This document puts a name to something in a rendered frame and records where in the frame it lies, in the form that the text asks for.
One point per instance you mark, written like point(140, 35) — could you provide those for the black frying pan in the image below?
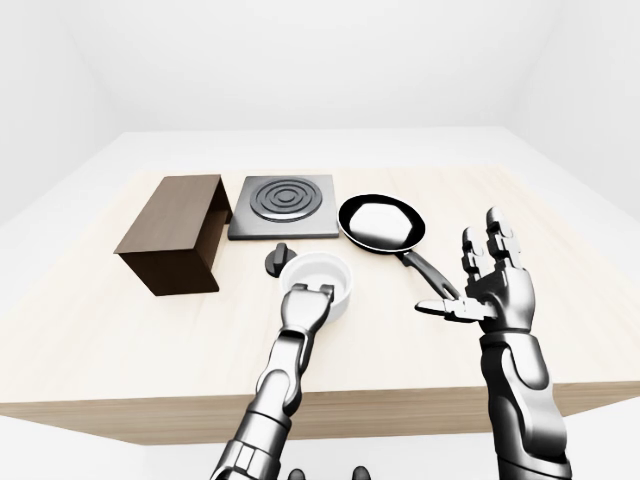
point(382, 222)

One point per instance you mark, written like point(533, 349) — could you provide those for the silver robot right hand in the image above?
point(505, 295)

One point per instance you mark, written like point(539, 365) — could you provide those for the dark stove plate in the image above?
point(285, 206)

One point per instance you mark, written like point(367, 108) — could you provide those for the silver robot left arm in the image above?
point(270, 400)

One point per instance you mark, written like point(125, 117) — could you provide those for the small dark rounded shape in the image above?
point(296, 474)
point(360, 473)

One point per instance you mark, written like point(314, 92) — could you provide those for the round black knob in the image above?
point(277, 259)

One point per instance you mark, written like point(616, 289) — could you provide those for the white bowl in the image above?
point(320, 272)

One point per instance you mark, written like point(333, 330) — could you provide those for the silver robot left hand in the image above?
point(302, 310)

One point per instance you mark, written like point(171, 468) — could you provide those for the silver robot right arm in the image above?
point(525, 400)

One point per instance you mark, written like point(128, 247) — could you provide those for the brown wooden cabinet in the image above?
point(175, 235)

